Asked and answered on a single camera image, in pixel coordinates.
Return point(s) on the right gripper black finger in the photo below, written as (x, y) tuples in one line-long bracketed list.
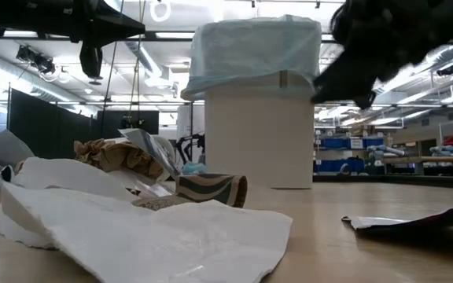
[(370, 88), (340, 80)]

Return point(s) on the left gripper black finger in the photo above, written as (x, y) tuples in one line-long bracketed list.
[(118, 25)]

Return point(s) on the blue plastic trash bag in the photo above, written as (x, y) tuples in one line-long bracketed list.
[(250, 47)]

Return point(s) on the white plastic trash bin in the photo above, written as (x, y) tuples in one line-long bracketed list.
[(258, 137)]

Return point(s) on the black red snack wrapper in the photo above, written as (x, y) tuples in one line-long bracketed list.
[(152, 147)]

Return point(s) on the brown paper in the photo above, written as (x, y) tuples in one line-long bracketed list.
[(112, 157)]

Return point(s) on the black red white wrapper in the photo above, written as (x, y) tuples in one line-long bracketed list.
[(407, 225)]

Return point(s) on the white napkin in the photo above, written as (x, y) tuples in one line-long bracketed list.
[(152, 243)]

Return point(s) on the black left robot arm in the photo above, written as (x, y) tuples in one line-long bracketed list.
[(22, 17)]

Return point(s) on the black ceiling dome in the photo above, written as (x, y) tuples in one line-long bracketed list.
[(445, 70)]

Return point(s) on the shelf with blue bins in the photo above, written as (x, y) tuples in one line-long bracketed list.
[(336, 143)]

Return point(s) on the grey blue roll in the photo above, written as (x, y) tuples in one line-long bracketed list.
[(387, 150), (448, 150)]

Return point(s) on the wooden work table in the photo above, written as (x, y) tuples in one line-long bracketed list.
[(427, 160)]

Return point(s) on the small black partition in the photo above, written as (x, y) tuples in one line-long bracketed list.
[(112, 122)]

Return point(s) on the large black partition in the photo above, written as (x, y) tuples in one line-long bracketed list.
[(45, 126)]

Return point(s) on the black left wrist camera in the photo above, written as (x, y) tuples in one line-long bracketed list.
[(90, 61)]

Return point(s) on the silver air duct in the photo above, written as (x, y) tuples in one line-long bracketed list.
[(415, 74), (2, 72)]

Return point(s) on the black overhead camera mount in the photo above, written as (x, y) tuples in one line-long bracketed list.
[(34, 59)]

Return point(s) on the black aluminium table frame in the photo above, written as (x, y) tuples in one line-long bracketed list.
[(407, 181)]

